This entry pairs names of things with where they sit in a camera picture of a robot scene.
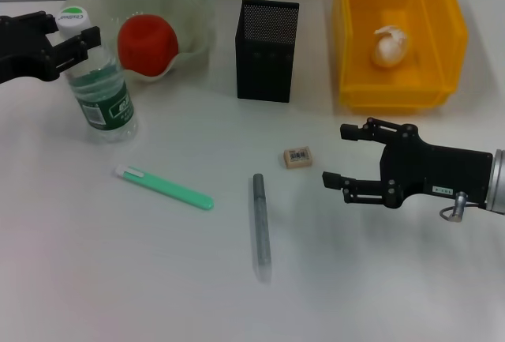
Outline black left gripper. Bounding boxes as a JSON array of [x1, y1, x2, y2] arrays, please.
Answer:
[[0, 10, 102, 85]]

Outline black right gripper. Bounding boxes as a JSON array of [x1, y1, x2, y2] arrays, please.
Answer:
[[322, 117, 494, 209]]

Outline clear green-label water bottle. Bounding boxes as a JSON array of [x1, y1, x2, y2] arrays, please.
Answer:
[[54, 6, 140, 144]]

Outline orange fruit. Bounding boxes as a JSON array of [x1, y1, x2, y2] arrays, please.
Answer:
[[117, 16, 179, 78]]

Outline white garlic bulb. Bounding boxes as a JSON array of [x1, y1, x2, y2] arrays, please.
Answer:
[[369, 24, 410, 69]]

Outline beige eraser with barcode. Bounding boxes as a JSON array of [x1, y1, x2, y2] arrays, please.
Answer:
[[282, 146, 316, 170]]

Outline grey pen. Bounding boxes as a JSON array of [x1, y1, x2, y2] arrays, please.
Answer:
[[250, 174, 274, 286]]

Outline black mesh pen holder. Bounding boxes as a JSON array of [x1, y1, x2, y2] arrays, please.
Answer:
[[234, 0, 300, 104]]

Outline pale green glass fruit plate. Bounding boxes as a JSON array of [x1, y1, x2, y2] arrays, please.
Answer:
[[62, 0, 216, 86]]

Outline green pen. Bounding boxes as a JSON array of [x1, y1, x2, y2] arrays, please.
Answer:
[[114, 164, 215, 212]]

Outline yellow plastic bin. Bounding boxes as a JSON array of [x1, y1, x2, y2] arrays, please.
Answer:
[[333, 0, 470, 116]]

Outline silver plug with cable loop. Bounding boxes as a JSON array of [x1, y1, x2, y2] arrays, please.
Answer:
[[440, 190, 488, 224]]

